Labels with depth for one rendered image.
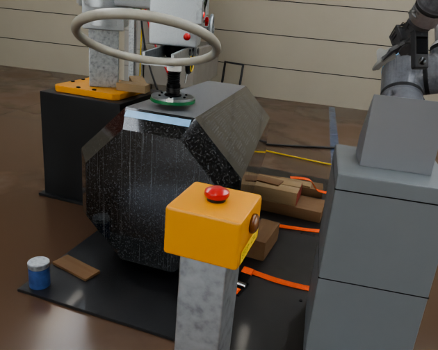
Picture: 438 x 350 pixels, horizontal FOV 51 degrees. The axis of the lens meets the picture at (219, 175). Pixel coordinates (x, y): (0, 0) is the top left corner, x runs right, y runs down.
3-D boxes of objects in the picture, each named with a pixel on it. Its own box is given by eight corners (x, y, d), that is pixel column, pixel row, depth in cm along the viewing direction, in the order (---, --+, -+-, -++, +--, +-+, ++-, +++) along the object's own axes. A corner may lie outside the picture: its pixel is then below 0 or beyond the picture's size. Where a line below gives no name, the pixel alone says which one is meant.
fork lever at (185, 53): (163, 52, 239) (163, 42, 238) (199, 55, 239) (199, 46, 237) (132, 64, 174) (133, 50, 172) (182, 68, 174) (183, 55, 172)
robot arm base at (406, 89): (416, 135, 174) (416, 114, 179) (439, 105, 157) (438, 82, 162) (366, 126, 176) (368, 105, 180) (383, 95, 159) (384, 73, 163)
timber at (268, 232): (263, 261, 259) (265, 243, 255) (243, 255, 263) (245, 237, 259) (277, 239, 286) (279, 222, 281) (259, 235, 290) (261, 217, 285)
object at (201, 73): (142, 115, 563) (144, 44, 532) (174, 98, 682) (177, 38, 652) (190, 122, 552) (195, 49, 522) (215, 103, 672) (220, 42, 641)
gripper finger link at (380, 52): (368, 59, 154) (393, 43, 148) (373, 73, 151) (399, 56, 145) (363, 55, 152) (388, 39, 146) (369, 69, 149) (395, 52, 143)
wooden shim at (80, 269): (52, 264, 239) (52, 261, 239) (67, 256, 247) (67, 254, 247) (85, 281, 227) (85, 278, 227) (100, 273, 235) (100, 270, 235)
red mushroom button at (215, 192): (199, 201, 69) (200, 189, 69) (208, 192, 73) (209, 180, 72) (224, 207, 68) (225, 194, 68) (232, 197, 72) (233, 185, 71)
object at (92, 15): (95, 60, 176) (96, 53, 176) (221, 71, 175) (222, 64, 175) (44, 9, 127) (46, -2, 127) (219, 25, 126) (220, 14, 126)
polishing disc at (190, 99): (154, 94, 235) (154, 87, 234) (197, 98, 234) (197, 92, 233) (146, 103, 214) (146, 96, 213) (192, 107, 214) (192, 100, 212)
